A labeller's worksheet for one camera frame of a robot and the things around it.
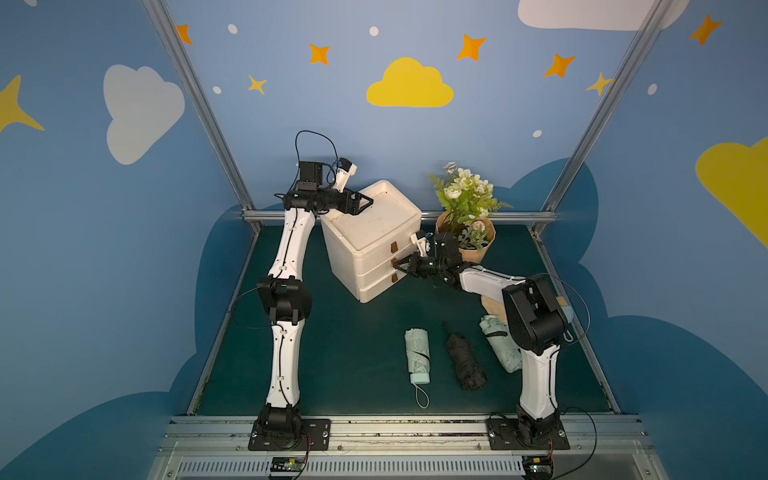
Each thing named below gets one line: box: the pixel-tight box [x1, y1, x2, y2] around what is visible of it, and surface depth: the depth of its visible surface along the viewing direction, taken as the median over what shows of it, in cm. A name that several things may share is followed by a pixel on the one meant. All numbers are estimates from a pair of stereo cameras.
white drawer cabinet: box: [320, 180, 423, 303], surface depth 92 cm
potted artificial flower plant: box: [428, 162, 513, 265], surface depth 94 cm
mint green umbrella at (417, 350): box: [404, 328, 430, 385], surface depth 87 cm
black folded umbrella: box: [446, 334, 487, 391], surface depth 82 cm
